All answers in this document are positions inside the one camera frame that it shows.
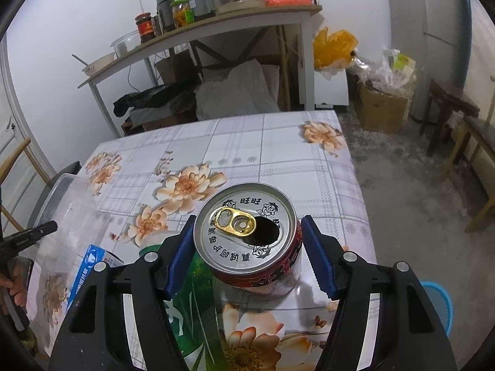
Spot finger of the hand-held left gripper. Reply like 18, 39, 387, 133
0, 220, 58, 258

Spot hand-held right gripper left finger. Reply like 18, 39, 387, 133
48, 214, 198, 371

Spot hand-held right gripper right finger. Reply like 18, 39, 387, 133
301, 214, 459, 371

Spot transparent plastic bag of items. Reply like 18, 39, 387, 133
29, 173, 233, 371

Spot red drink can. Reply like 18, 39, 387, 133
193, 182, 302, 287

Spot person's left hand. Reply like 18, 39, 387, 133
0, 261, 28, 310

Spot green plastic bottle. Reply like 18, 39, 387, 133
138, 240, 223, 371

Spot blue white toothpaste box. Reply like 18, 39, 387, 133
65, 244, 124, 312

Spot wooden chair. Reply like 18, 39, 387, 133
441, 115, 495, 234
0, 137, 53, 232

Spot floral tablecloth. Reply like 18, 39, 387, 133
27, 109, 377, 371

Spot blue plastic basket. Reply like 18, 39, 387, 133
420, 281, 454, 337

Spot large cardboard box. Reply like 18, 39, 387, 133
358, 81, 411, 134

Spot black cloth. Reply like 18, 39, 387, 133
113, 81, 202, 117

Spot white cabinet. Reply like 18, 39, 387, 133
314, 67, 349, 108

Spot white woven sack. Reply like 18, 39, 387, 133
195, 60, 279, 121

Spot white bowl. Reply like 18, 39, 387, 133
82, 52, 117, 77

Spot small cardboard box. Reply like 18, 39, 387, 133
155, 50, 198, 86

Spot dark wooden stool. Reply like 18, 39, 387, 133
420, 79, 480, 157

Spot yellow plastic bag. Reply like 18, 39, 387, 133
312, 27, 359, 71

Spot glass bowl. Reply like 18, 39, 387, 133
112, 31, 142, 57

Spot red sauce jar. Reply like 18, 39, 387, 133
135, 13, 156, 42

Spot green-lidded pickle jar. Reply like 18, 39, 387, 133
171, 0, 194, 28

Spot grey side table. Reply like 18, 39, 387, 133
77, 6, 323, 138

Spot white blue-edged board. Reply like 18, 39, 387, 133
462, 0, 495, 124

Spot grey refrigerator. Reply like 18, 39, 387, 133
387, 0, 472, 122

